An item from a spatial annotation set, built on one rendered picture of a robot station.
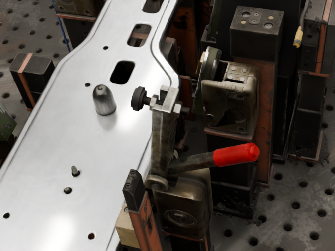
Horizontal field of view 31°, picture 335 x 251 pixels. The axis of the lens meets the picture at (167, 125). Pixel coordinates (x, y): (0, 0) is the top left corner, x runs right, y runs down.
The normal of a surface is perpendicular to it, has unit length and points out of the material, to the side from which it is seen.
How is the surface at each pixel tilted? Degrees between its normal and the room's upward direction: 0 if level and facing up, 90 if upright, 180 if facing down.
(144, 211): 90
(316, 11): 0
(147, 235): 90
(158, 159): 90
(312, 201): 0
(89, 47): 0
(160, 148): 90
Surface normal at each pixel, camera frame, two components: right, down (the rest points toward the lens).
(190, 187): -0.11, -0.60
